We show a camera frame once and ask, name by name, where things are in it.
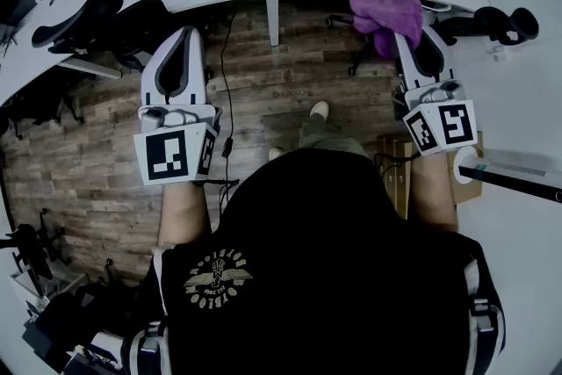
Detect olive trousers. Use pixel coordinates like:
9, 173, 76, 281
298, 113, 371, 159

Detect black equipment stand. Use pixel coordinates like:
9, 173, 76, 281
0, 208, 72, 280

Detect grey shoulder strap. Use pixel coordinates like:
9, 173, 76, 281
462, 250, 507, 366
124, 319, 171, 375

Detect person's right forearm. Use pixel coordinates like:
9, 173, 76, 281
407, 153, 460, 234

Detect white desk leg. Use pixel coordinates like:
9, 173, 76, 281
265, 0, 281, 47

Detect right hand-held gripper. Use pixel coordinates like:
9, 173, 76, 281
393, 25, 480, 158

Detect purple cloth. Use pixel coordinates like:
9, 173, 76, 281
349, 0, 425, 61

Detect white flat device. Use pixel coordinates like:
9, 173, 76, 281
453, 146, 562, 204

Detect person's left forearm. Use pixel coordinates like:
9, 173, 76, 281
157, 179, 217, 246

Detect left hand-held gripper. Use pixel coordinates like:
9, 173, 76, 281
133, 25, 224, 189

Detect black office chair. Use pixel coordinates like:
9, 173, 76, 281
327, 6, 540, 78
31, 0, 170, 74

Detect black power cable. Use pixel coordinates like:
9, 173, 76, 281
218, 0, 247, 207

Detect black printed shirt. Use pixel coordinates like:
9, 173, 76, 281
142, 147, 504, 375

